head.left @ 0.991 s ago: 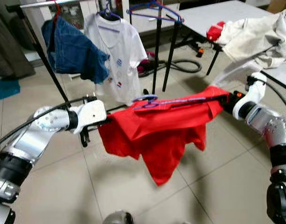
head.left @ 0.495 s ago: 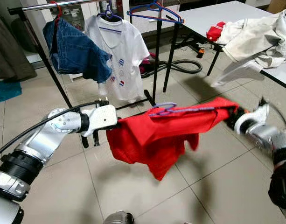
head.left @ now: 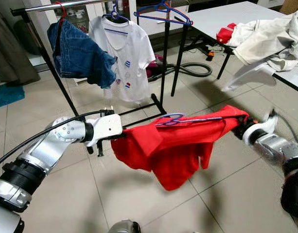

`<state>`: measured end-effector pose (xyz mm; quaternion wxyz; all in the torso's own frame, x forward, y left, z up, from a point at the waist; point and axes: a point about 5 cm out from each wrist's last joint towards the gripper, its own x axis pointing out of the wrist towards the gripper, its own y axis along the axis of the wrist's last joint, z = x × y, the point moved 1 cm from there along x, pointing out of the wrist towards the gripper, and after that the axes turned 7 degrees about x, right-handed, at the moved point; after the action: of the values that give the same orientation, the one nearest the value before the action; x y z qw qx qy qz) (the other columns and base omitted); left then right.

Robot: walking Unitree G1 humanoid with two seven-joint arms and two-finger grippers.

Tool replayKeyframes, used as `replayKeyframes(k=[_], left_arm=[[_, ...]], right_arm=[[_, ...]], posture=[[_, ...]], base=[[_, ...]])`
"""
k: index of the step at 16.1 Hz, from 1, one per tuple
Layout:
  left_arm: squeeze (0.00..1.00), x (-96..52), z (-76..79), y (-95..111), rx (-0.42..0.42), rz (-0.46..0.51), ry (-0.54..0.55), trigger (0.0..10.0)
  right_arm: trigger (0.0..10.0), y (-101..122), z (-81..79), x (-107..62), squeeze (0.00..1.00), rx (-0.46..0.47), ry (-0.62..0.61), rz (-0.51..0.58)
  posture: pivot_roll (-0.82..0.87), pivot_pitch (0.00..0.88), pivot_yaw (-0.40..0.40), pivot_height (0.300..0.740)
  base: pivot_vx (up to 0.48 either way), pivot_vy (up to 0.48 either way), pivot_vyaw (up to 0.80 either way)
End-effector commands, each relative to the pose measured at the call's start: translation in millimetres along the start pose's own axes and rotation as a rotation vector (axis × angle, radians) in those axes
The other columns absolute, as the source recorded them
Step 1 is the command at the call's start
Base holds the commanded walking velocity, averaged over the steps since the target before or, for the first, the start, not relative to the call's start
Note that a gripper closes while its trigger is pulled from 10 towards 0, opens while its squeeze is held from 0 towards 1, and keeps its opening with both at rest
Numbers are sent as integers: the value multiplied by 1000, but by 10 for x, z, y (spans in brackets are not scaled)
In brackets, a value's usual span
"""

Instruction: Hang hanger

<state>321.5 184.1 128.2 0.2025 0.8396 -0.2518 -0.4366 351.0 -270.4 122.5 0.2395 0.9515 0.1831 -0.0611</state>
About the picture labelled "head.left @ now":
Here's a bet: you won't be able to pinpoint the blue plastic clothes hanger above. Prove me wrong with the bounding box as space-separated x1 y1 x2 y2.
134 1 194 26
103 2 131 35
155 113 225 128

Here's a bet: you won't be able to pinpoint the red t-shirt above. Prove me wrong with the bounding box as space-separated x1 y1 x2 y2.
111 104 250 191

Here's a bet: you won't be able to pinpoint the white printed t-shirt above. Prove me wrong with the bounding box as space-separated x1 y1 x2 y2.
88 15 156 103

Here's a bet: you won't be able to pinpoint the pink vacuum cleaner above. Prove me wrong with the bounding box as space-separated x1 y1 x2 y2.
146 54 164 81

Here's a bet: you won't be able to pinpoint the silver robot leg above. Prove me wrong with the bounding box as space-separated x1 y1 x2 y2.
108 219 141 233

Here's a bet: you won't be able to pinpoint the blue denim shorts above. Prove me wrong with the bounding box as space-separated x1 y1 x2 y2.
47 18 117 89

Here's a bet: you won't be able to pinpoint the small red cloth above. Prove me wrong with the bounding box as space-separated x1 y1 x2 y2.
216 22 238 45

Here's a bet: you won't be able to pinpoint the teal floor mat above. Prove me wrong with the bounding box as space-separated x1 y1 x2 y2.
0 83 25 110

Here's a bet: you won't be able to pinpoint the white denim jeans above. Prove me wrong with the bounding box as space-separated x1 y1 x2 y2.
222 7 298 93

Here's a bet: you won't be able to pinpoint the grey folding work table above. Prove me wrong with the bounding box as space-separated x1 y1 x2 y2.
171 1 298 97

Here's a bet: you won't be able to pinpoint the grey curtain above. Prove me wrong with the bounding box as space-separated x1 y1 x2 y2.
0 5 41 85

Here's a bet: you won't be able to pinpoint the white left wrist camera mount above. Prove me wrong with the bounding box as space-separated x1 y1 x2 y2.
92 111 123 148

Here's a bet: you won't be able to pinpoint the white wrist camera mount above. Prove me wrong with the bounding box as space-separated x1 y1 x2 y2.
92 111 123 148
244 111 280 144

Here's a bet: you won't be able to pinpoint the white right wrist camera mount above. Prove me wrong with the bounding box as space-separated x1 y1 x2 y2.
244 111 280 144

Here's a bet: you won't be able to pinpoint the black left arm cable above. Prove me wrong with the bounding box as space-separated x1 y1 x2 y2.
0 110 115 170

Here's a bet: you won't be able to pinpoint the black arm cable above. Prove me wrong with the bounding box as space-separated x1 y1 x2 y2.
0 110 115 170
268 109 298 145

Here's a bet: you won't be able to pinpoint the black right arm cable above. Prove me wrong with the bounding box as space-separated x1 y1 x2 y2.
268 109 298 145

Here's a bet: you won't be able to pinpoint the black vacuum hose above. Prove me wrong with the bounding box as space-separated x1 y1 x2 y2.
158 61 212 83

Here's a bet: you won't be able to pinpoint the steel rail black clothes rack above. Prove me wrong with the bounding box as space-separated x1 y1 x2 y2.
9 0 170 129

